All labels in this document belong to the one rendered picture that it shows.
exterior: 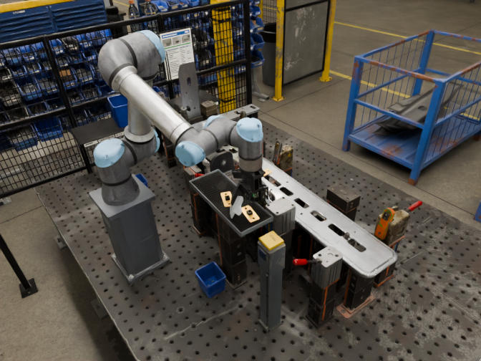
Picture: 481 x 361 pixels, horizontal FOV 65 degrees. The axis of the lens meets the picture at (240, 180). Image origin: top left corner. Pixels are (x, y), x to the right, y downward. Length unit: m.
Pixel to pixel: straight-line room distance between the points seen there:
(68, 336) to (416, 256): 2.01
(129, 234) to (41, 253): 1.66
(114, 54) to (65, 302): 1.94
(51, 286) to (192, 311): 1.50
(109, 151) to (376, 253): 1.05
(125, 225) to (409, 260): 1.27
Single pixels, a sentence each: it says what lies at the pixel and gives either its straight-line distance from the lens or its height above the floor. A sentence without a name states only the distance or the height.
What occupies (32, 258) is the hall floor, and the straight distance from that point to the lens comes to 3.22.
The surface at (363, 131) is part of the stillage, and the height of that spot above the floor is 0.16.
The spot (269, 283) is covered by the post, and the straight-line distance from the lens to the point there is 1.35.
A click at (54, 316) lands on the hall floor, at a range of 2.78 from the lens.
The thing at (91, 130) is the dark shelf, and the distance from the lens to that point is 2.35.
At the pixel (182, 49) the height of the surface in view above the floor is 1.32.
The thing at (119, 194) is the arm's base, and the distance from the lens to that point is 1.55.
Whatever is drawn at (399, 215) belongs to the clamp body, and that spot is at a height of 1.06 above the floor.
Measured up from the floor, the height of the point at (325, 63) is 0.24.
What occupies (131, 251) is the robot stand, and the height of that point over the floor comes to 0.87.
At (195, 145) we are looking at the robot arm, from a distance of 1.06.
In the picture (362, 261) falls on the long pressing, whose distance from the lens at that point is 1.44.
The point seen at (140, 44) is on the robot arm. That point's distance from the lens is 1.29.
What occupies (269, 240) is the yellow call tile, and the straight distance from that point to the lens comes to 1.24.
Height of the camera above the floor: 2.04
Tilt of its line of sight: 36 degrees down
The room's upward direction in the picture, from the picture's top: 3 degrees counter-clockwise
